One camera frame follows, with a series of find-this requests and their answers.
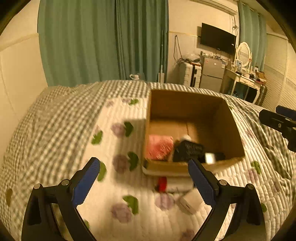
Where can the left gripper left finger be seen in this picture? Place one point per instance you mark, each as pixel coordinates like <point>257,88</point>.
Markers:
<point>69,196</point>

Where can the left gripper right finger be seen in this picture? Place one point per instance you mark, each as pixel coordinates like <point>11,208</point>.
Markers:
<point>214,194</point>

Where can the dark grey 65W charger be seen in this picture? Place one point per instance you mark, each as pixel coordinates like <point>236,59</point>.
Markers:
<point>186,150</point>

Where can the white plastic bottle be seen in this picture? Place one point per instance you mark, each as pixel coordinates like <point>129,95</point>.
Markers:
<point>185,138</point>

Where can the white square charger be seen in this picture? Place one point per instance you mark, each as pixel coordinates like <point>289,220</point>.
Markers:
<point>191,201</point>

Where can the grey checkered blanket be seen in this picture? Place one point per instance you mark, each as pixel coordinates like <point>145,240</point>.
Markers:
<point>66,126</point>

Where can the white tube red cap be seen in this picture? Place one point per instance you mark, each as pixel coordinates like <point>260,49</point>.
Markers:
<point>174,185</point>

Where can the white floral quilt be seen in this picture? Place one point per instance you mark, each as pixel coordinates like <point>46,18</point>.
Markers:
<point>123,203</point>

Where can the white dressing table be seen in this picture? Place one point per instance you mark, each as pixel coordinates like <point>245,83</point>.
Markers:
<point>239,86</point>

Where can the brown cardboard box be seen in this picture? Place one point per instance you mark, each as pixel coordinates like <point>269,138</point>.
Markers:
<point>206,119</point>

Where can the white oval mirror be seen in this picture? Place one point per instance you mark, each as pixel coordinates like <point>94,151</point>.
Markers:
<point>243,54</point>

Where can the grey small refrigerator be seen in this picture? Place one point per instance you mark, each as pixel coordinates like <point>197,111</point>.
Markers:
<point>212,74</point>

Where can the green curtain right window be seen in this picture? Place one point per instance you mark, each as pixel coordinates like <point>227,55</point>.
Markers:
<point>253,32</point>

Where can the white suitcase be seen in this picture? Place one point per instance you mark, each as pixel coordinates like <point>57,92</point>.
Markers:
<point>190,74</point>

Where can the white mop pole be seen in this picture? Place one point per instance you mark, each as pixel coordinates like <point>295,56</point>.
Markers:
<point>161,74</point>

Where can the green curtain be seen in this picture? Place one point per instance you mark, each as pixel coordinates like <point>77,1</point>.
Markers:
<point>83,42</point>

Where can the black wall television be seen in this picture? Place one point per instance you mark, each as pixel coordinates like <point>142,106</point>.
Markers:
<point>218,39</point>

